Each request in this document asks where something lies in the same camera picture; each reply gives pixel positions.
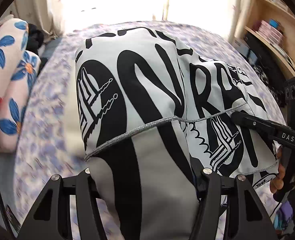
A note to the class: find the pink boxes on shelf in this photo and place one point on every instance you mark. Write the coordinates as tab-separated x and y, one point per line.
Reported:
270	33

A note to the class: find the wooden bookshelf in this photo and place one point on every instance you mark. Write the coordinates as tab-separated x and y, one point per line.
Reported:
248	17

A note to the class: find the white floral curtain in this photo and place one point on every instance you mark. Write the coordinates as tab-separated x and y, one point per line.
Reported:
217	16

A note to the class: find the black white graffiti print garment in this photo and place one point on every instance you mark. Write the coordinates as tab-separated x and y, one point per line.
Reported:
150	110

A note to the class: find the purple floral bed sheet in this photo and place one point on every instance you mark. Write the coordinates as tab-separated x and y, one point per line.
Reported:
51	141

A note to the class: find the right human hand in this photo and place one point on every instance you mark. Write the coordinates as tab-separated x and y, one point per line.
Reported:
277	182

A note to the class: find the black clothes pile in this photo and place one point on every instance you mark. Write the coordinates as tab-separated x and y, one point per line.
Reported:
35	39

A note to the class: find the lower blue flower pillow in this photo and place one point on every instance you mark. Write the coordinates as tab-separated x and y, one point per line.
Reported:
15	100

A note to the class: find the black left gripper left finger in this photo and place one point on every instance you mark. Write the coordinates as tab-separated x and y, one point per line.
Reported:
49	217

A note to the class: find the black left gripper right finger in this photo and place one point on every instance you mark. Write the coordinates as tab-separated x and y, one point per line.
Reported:
246	217

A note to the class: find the upper blue flower pillow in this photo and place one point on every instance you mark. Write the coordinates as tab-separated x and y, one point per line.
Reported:
13	39

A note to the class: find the blue flower pillow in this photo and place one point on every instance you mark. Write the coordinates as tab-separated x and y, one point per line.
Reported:
15	100
13	39

